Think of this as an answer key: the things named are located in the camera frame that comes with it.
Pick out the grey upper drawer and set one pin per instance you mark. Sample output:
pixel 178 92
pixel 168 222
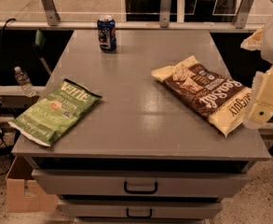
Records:
pixel 110 183

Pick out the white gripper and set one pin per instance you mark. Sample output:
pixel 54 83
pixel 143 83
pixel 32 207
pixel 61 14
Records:
pixel 261 112

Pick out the clear plastic water bottle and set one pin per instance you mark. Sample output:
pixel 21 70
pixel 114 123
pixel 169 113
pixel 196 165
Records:
pixel 24 82

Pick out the black lower drawer handle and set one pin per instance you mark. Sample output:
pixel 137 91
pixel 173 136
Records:
pixel 137 213

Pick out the cardboard box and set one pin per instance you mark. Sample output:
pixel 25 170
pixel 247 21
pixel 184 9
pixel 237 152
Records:
pixel 24 195

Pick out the green handled tool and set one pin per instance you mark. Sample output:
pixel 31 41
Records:
pixel 38 45

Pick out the right metal bracket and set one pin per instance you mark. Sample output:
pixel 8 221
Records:
pixel 242 14

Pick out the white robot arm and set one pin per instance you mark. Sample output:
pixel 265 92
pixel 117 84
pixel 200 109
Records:
pixel 266 54

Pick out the grey lower drawer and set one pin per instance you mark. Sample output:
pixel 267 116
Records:
pixel 85 208

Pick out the left metal bracket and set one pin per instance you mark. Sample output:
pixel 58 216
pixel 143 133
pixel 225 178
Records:
pixel 51 12

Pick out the black upper drawer handle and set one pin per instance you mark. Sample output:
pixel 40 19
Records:
pixel 140 189

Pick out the brown sea salt chips bag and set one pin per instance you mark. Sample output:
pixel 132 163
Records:
pixel 221 100

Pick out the blue pepsi can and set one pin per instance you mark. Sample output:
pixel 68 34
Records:
pixel 107 33

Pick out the green kettle chips bag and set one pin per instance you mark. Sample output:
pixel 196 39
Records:
pixel 52 117

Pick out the black drawer handle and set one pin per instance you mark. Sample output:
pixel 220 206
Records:
pixel 140 189
pixel 137 213

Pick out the middle metal bracket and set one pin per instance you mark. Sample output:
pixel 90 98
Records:
pixel 164 13

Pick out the grey drawer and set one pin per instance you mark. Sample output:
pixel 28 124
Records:
pixel 85 208
pixel 110 183

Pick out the metal bracket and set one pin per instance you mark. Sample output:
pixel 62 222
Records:
pixel 164 13
pixel 51 12
pixel 242 14

